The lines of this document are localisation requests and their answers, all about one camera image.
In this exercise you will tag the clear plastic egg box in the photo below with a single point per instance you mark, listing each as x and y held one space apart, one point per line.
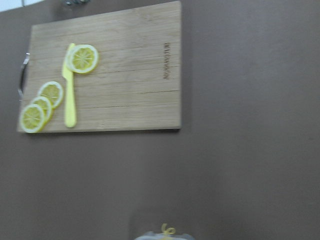
167 233

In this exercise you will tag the yellow plastic knife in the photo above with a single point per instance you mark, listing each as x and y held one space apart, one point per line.
70 116

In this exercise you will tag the lemon slice by knife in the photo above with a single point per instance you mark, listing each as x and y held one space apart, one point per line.
82 58

